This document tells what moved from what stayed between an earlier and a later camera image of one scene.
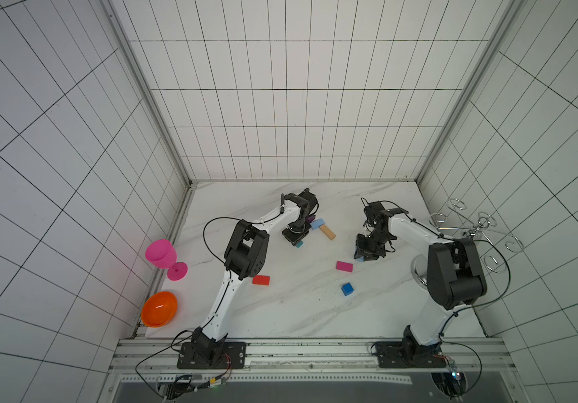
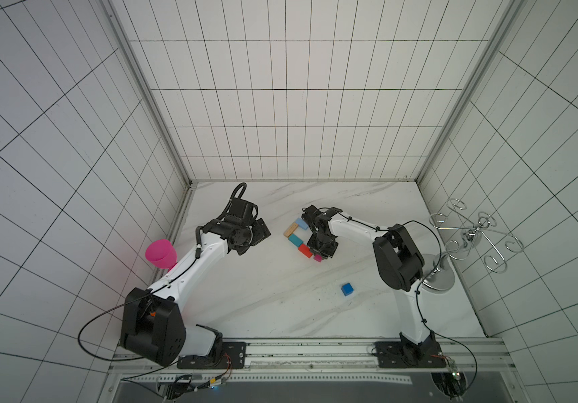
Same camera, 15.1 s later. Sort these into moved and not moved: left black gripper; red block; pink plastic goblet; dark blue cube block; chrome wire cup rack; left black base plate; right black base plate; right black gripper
Moved: left black gripper; right black gripper; red block
Not moved: chrome wire cup rack; left black base plate; dark blue cube block; pink plastic goblet; right black base plate
